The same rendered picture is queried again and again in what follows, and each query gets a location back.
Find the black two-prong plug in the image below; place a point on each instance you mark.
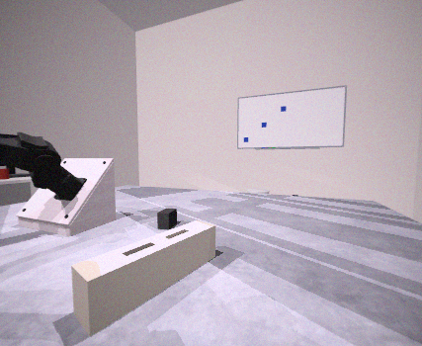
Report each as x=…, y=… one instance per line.
x=166, y=219

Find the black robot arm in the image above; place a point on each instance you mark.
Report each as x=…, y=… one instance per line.
x=41, y=160

